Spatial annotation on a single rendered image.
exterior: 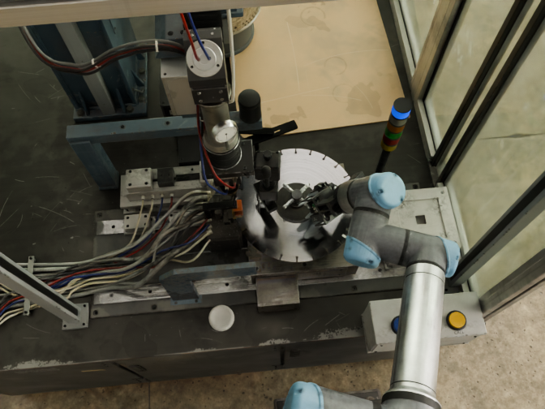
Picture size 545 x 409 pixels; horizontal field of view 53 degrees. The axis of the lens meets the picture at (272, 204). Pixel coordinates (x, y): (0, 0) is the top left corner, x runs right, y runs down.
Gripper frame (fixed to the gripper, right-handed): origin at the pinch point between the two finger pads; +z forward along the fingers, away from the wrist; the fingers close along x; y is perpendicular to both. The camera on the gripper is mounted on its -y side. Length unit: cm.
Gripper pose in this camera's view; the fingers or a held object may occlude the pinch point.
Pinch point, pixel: (311, 203)
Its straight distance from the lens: 141.8
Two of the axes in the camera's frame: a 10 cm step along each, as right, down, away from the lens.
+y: -7.5, 5.0, -4.4
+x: 4.9, 8.6, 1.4
